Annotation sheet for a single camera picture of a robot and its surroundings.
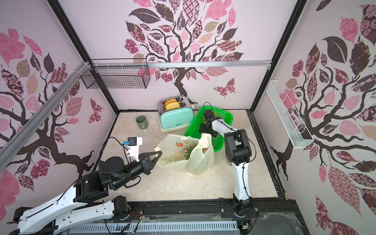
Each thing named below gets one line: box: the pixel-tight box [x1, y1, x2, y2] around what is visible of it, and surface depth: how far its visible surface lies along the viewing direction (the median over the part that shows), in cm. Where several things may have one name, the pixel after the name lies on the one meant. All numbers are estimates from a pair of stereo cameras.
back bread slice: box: [164, 97, 176, 106], surface depth 102 cm
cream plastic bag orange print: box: [154, 133, 215, 176], surface depth 71 cm
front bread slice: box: [165, 100, 181, 111], surface depth 100 cm
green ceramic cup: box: [135, 115, 149, 130], surface depth 109 cm
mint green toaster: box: [157, 94, 195, 133], surface depth 103 cm
